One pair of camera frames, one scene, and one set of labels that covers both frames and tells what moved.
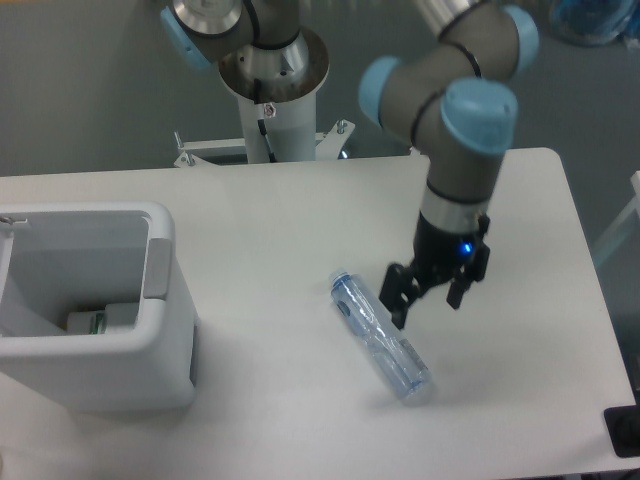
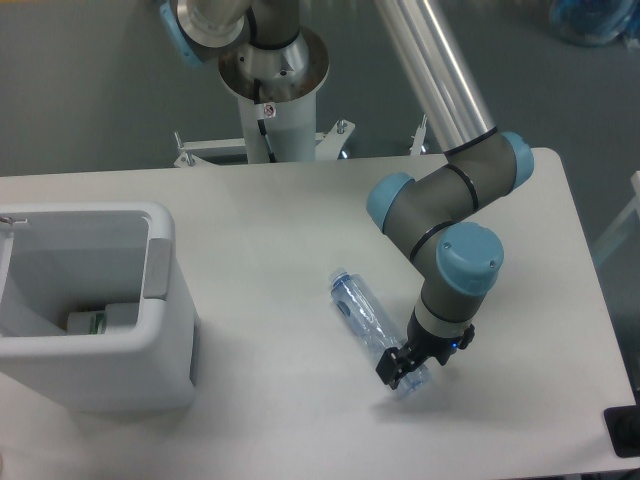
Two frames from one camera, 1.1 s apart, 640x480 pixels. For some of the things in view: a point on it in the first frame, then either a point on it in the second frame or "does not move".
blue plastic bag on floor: x=592 y=23 does not move
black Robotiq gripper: x=437 y=256 -> x=419 y=344
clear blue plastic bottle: x=392 y=347 does not move
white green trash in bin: x=114 y=319 does not move
